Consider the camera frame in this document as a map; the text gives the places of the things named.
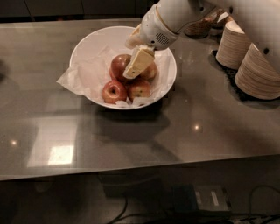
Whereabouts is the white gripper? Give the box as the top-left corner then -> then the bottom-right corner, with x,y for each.
123,4 -> 179,80

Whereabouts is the red apple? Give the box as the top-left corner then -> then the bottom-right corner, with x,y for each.
109,54 -> 131,82
102,80 -> 127,104
127,79 -> 151,102

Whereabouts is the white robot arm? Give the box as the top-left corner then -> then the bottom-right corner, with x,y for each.
126,0 -> 280,72

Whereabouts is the back right yellowish apple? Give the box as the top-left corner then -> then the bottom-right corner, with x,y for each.
140,62 -> 158,81

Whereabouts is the white ceramic bowl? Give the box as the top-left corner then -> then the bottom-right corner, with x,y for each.
69,25 -> 178,110

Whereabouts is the white paper liner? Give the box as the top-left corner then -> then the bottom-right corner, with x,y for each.
57,45 -> 177,110

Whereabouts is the glass jar of grains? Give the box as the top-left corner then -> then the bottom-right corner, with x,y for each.
184,17 -> 217,39

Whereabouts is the black rubber mat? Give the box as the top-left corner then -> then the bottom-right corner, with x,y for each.
215,59 -> 280,102

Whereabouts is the front stack of paper bowls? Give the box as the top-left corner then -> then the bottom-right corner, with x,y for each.
234,44 -> 280,100

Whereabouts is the dark box under table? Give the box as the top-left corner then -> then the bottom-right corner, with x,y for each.
172,185 -> 231,213

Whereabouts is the black cable on floor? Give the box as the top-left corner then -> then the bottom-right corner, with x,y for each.
106,185 -> 280,224

